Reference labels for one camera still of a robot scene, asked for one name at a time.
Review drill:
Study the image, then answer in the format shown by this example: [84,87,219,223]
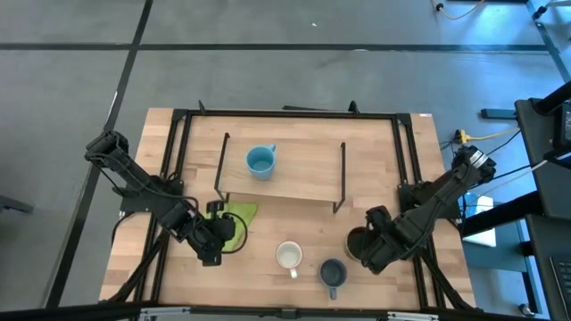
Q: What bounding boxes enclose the green microfibre cloth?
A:
[203,201,260,253]

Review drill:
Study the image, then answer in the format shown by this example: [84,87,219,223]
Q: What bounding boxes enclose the light blue mug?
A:
[245,143,277,182]

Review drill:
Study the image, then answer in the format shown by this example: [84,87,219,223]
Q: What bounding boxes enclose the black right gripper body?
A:
[354,204,407,276]

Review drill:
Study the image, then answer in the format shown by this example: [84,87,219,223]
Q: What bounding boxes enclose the white grey patterned mug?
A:
[275,240,304,280]

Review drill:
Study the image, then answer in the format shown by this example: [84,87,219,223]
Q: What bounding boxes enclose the black keyboard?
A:
[548,254,571,321]

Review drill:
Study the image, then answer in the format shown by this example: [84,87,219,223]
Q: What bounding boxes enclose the yellow power cord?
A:
[468,127,522,142]

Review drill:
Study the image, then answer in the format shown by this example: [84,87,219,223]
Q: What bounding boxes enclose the grey chair leg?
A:
[0,194,35,216]

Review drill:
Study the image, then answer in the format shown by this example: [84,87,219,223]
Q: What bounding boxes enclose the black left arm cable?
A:
[220,210,250,256]

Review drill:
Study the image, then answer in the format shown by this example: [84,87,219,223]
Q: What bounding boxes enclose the black camera gantry beam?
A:
[0,301,571,321]

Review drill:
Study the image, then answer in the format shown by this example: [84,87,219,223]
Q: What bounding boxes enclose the green brown glazed mug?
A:
[344,226,371,263]

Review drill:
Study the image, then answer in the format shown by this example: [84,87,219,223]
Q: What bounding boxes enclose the black workstation cart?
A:
[515,79,571,321]

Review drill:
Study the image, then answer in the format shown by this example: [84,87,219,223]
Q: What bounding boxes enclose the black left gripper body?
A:
[186,200,238,268]

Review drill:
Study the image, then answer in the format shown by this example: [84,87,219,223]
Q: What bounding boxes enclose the blue grey floor plate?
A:
[480,108,518,120]

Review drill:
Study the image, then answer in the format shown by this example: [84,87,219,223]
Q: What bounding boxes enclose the black table rail frame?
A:
[100,100,476,313]

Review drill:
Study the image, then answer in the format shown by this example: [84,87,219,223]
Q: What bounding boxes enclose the white floor box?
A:
[462,192,497,249]

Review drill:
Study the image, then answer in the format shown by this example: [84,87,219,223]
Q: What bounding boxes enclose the orange floor cable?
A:
[430,0,486,21]

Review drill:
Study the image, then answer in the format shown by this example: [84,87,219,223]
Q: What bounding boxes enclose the wooden shelf with black frame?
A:
[213,132,347,215]

